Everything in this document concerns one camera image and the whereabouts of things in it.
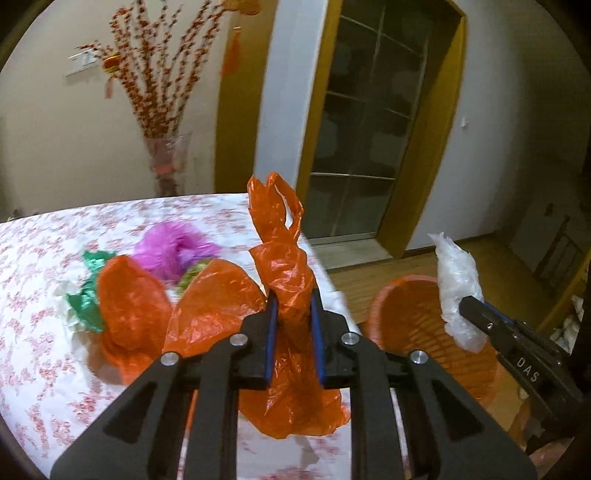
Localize orange plastic trash basket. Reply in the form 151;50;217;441
361;275;500;407

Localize green plastic bag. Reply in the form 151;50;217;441
65;250;116;334

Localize magenta plastic bag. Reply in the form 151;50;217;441
132;221;221;283

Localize red hanging tassel ornament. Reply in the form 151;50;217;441
221;26;242;77

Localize white wall socket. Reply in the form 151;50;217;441
64;49;99;77

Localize orange plastic bag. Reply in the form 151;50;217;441
96;255;266;385
238;172;349;439

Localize yellow-green paw-print bag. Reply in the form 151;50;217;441
176;258;211;296

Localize wooden stair railing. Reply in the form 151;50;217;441
534;214;583;294

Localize translucent white plastic bag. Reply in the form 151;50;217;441
429;232;487;354

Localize glass vase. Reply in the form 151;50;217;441
144;134;191;197

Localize white slippers on floor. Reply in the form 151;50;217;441
550;295;585;354

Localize floral pink white tablecloth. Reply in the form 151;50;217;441
0;192;410;480

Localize crumpled white paper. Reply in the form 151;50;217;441
54;275;104;333

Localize glass panel door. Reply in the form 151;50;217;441
303;1;459;244

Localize red dried branch bouquet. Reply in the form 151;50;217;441
79;1;228;139

